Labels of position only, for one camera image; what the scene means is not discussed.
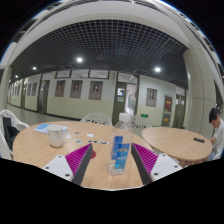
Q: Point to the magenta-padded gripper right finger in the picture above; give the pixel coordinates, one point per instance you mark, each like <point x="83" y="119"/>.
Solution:
<point x="146" y="158"/>

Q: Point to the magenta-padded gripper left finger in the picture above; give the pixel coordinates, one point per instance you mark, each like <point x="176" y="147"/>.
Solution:
<point x="78" y="159"/>

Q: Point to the clear blue-labelled water bottle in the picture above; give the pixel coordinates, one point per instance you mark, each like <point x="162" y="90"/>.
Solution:
<point x="120" y="153"/>

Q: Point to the flat round red coaster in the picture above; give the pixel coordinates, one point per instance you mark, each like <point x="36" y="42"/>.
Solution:
<point x="93" y="154"/>

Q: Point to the small white paper scrap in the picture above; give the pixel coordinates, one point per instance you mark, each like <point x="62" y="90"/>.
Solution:
<point x="90" y="135"/>

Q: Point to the round wooden side table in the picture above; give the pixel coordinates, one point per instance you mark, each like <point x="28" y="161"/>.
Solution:
<point x="173" y="141"/>

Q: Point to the white mug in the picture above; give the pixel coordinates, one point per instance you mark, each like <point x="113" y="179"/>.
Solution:
<point x="56" y="136"/>

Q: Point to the white plastic lattice chair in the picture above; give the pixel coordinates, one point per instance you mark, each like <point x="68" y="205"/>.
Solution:
<point x="140" y="124"/>
<point x="96" y="118"/>
<point x="13" y="120"/>

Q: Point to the green exit sign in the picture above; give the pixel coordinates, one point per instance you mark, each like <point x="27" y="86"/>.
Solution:
<point x="144" y="115"/>

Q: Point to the blue and white paper sheet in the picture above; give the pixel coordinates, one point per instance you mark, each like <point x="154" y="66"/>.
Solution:
<point x="42" y="127"/>

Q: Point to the black phone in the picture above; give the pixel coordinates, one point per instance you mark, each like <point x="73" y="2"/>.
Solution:
<point x="199" y="140"/>

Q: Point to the dark open doorway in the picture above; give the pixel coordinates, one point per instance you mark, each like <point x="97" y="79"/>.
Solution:
<point x="120" y="106"/>

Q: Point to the dark closed door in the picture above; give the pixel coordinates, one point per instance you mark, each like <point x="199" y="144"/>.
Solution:
<point x="43" y="98"/>

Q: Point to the black jacket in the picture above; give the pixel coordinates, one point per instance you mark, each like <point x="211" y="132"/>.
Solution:
<point x="8" y="131"/>

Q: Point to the person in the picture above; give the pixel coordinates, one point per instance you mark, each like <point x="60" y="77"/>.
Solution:
<point x="218" y="131"/>

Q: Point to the round ceiling lights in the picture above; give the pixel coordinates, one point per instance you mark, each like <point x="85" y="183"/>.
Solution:
<point x="79" y="60"/>

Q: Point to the red wall poster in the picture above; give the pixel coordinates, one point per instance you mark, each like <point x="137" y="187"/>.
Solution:
<point x="168" y="103"/>

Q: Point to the framed wall portraits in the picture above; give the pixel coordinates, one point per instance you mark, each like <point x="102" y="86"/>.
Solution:
<point x="95" y="90"/>

